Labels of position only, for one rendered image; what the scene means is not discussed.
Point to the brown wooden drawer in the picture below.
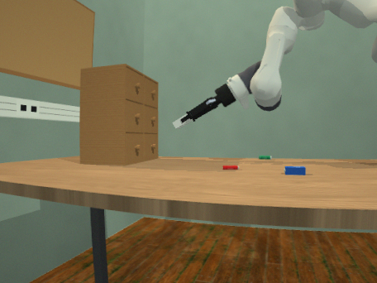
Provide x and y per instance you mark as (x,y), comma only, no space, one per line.
(134,90)
(134,147)
(151,88)
(151,124)
(151,141)
(134,121)

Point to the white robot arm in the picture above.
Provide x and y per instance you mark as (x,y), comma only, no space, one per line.
(305,15)

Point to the blue rectangular block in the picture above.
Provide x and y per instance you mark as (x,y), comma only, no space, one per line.
(295,170)

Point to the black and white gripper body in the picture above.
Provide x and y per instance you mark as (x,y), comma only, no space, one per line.
(224,96)

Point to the brown wooden chest of drawers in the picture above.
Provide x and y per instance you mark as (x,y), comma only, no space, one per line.
(102,115)

